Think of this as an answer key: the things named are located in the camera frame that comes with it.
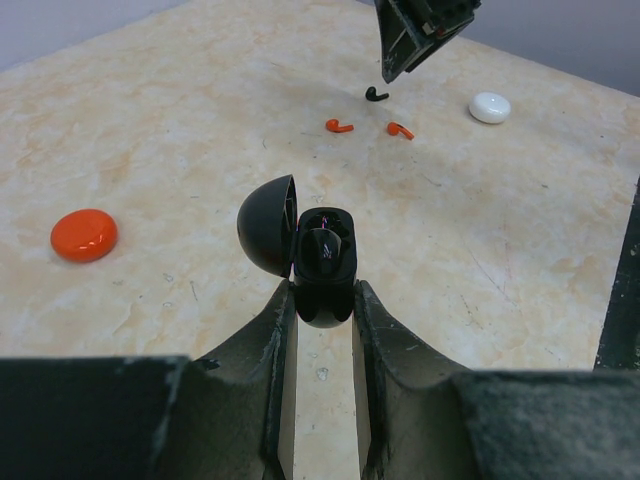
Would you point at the black round charging case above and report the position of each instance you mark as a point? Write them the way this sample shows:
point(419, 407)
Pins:
point(270, 230)

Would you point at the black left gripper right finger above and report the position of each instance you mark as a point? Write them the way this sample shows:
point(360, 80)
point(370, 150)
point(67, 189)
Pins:
point(421, 415)

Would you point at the black earbud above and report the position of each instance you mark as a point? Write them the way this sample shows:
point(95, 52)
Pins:
point(373, 95)
point(321, 251)

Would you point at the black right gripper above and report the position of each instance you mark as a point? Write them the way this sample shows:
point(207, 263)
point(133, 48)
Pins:
point(412, 31)

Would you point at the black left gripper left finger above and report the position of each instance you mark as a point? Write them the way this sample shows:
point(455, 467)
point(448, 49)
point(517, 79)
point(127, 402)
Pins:
point(229, 414)

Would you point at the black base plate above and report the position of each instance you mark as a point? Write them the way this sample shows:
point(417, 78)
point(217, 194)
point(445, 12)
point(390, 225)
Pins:
point(619, 341)

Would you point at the orange earbud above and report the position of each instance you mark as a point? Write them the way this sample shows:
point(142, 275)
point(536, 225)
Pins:
point(333, 125)
point(396, 129)

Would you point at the white round charging case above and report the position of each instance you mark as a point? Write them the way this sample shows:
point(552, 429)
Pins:
point(489, 108)

